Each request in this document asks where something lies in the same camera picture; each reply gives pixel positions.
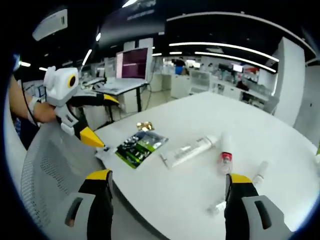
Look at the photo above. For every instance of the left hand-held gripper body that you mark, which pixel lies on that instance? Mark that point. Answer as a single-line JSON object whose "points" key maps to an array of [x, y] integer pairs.
{"points": [[58, 85]]}

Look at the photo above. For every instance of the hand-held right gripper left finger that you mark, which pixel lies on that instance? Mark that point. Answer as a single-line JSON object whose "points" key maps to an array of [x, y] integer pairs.
{"points": [[100, 200]]}

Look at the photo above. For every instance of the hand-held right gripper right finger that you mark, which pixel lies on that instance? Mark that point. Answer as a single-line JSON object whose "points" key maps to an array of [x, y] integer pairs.
{"points": [[240, 200]]}

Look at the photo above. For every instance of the green black skincare sachet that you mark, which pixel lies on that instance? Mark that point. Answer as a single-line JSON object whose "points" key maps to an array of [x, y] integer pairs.
{"points": [[140, 150]]}

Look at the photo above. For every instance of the white skincare bottle red collar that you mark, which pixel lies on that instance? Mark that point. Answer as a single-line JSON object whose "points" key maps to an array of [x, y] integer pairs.
{"points": [[226, 145]]}

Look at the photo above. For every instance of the small gold skincare sachet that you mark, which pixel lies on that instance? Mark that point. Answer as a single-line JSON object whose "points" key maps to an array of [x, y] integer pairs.
{"points": [[145, 125]]}

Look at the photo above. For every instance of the large white skincare tube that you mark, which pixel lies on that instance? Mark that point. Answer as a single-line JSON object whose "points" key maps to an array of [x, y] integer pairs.
{"points": [[185, 152]]}

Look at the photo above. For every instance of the green white skincare packet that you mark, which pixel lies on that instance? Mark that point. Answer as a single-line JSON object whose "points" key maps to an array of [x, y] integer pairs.
{"points": [[318, 152]]}

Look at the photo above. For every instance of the person's left hand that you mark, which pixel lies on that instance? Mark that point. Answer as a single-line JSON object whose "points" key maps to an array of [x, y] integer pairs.
{"points": [[47, 112]]}

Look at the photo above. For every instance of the white desk black legs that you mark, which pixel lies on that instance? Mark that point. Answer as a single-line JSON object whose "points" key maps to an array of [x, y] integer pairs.
{"points": [[120, 86]]}

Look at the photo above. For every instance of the white mesh office chair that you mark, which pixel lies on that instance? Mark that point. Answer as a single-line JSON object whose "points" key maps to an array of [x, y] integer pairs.
{"points": [[50, 162]]}

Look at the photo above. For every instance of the computer monitor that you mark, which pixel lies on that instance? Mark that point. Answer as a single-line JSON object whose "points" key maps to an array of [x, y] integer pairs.
{"points": [[132, 62]]}

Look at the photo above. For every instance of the person's dark clothing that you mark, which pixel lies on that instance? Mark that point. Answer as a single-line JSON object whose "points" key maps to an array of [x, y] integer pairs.
{"points": [[27, 135]]}

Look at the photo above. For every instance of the white ceiling air conditioner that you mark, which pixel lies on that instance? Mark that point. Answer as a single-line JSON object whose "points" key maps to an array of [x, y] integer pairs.
{"points": [[50, 25]]}

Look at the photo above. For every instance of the black overhead panel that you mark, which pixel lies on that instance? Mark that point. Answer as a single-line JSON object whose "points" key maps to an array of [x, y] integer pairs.
{"points": [[132, 25]]}

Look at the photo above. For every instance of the ceiling light strip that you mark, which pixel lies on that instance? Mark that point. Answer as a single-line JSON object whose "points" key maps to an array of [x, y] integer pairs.
{"points": [[175, 44], [200, 53]]}

